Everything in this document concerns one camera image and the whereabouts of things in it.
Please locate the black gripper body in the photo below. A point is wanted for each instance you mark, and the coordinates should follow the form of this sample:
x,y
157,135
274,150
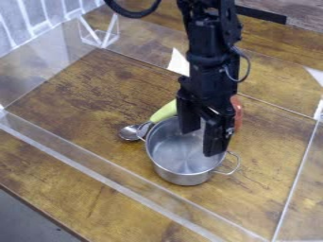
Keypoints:
x,y
212,83

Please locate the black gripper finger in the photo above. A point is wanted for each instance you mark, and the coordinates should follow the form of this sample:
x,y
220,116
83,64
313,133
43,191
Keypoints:
x,y
188,116
220,129

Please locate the red and white toy mushroom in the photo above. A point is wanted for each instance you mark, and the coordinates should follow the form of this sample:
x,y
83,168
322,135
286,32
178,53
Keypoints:
x,y
238,107

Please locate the silver metal pot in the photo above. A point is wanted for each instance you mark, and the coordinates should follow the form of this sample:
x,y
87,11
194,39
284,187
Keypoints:
x,y
177,154

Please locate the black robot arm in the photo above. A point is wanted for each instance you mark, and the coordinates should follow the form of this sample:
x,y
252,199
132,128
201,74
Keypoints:
x,y
213,27

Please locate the black bar in background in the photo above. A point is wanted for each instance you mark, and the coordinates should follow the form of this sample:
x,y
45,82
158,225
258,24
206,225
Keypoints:
x,y
264,15

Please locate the spoon with green handle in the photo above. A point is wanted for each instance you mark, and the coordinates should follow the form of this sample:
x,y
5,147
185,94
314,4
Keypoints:
x,y
152,121

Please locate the clear acrylic enclosure wall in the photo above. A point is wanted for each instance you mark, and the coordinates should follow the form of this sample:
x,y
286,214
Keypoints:
x,y
94,75

